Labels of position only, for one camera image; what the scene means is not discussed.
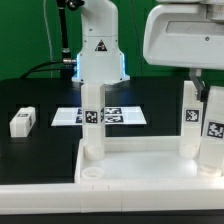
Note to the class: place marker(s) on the white L-shaped fence wall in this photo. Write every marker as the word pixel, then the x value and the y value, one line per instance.
pixel 122 197

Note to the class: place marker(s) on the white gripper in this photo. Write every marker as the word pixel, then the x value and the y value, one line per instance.
pixel 186 34

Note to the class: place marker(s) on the fiducial marker sheet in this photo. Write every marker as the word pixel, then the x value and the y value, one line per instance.
pixel 72 116

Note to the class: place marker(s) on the white desk top tray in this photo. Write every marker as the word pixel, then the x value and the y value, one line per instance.
pixel 148 158

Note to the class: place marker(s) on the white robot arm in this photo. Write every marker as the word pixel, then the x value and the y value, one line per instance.
pixel 100 58

